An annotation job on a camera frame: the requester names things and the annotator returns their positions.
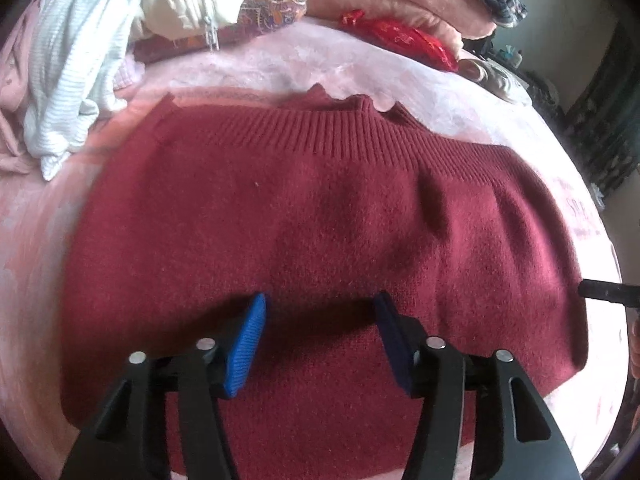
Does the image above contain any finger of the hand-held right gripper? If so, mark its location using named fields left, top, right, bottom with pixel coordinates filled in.
left=577, top=280, right=640, bottom=307

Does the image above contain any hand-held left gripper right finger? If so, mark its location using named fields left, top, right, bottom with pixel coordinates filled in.
left=376, top=291, right=581, bottom=480

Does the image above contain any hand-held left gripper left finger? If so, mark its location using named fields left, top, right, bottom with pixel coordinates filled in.
left=60, top=293, right=267, bottom=480

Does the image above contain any dark red knit sweater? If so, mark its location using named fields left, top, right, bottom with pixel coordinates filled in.
left=62, top=85, right=591, bottom=472

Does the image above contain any dark patterned curtain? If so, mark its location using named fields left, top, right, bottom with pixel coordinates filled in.
left=565, top=50, right=640, bottom=197

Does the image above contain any dark patterned bag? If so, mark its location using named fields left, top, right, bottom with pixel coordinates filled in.
left=520, top=67, right=567, bottom=117

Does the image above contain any grey crumpled item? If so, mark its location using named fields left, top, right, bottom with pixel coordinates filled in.
left=457, top=57, right=532, bottom=107

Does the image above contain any pink patterned bed sheet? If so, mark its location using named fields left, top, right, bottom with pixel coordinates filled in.
left=0, top=0, right=631, bottom=480

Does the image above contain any red pouch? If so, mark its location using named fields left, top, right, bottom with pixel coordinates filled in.
left=340, top=9, right=460, bottom=72

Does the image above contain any white ribbed garment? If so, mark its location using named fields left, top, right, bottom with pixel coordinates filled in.
left=22, top=0, right=163, bottom=182

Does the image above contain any mauve garment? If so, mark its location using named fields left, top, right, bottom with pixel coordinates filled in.
left=0, top=0, right=51, bottom=176

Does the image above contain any cream garment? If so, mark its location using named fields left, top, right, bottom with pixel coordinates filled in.
left=132, top=0, right=246, bottom=41

